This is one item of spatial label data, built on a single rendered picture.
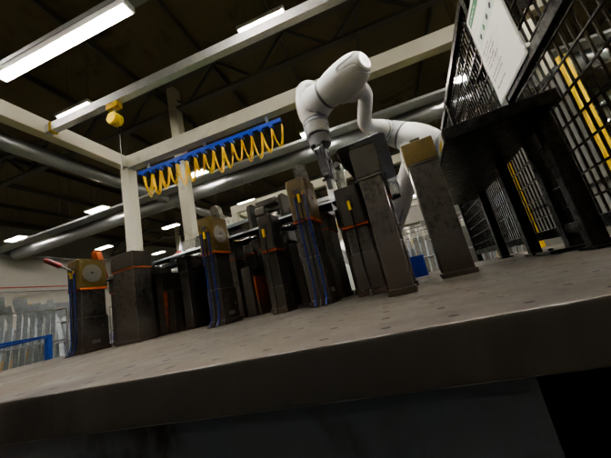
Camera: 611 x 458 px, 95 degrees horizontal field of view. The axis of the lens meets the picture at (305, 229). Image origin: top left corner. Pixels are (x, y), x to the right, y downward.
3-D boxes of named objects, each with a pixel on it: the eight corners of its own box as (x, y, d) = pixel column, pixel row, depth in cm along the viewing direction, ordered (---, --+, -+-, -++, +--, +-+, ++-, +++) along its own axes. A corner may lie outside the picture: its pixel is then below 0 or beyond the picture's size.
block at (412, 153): (443, 279, 67) (399, 145, 75) (440, 277, 75) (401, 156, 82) (479, 271, 65) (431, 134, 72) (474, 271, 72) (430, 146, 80)
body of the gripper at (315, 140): (325, 127, 93) (331, 152, 91) (332, 137, 101) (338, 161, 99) (305, 135, 95) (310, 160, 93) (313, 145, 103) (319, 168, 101)
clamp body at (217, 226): (202, 331, 83) (187, 219, 90) (227, 323, 93) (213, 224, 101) (220, 327, 80) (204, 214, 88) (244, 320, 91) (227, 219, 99)
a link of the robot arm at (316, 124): (331, 124, 102) (335, 138, 101) (308, 134, 105) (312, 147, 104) (323, 111, 94) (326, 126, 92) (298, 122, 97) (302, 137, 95)
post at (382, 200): (388, 297, 49) (347, 151, 56) (391, 294, 54) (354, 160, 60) (417, 292, 48) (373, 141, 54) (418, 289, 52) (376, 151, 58)
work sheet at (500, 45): (526, 53, 63) (478, -49, 69) (501, 105, 83) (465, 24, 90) (537, 48, 62) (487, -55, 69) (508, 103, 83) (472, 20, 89)
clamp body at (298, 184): (305, 312, 68) (277, 180, 76) (321, 305, 79) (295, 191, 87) (330, 306, 66) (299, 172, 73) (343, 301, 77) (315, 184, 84)
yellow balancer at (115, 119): (108, 172, 300) (104, 104, 319) (117, 174, 310) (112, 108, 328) (120, 167, 297) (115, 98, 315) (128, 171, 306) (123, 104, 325)
